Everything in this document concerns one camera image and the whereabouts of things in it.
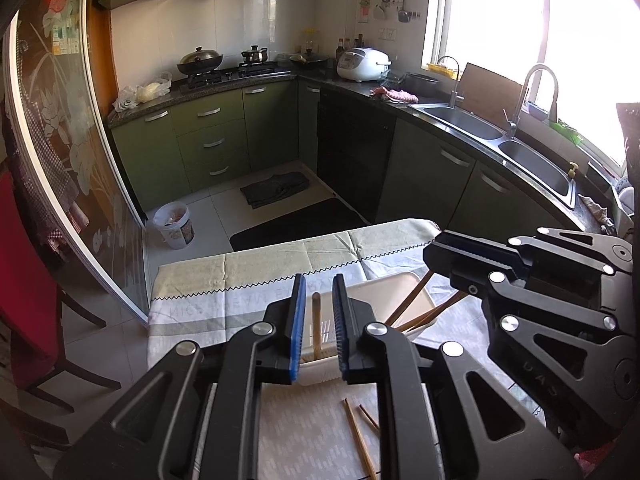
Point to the wooden chopstick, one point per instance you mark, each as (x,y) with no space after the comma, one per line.
(430,315)
(316,325)
(410,298)
(361,444)

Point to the black spoon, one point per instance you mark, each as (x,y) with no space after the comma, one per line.
(369,418)

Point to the white plastic bucket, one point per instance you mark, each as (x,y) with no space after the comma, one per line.
(174,224)

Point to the red cloth on counter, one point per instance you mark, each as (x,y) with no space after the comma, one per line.
(394,96)

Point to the black gas stove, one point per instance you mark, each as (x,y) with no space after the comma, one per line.
(244,70)

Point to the patterned grey-green tablecloth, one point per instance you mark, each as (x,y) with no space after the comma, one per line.
(304,431)

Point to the white plastic bags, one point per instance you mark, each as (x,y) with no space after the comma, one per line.
(130,97)

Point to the black wok with lid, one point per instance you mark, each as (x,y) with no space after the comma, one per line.
(199,61)

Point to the green lower cabinets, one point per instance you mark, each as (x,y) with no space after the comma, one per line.
(387,162)

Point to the glass sliding door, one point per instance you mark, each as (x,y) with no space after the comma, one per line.
(102,230)

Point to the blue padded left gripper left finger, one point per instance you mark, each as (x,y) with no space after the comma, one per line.
(297,329)

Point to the small steel pot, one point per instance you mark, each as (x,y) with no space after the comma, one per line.
(255,55)

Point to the red chair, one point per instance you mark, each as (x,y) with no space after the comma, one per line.
(31,306)

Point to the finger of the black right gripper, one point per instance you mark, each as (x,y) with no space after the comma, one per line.
(492,272)

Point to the dark floor mat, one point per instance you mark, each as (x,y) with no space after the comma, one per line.
(326,217)

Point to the steel double sink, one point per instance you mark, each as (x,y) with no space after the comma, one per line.
(541,169)

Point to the white rice cooker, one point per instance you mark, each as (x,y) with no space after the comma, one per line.
(363,64)

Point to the wooden cutting board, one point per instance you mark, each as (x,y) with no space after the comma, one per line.
(488,95)

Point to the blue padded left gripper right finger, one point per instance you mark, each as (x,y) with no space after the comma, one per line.
(341,310)

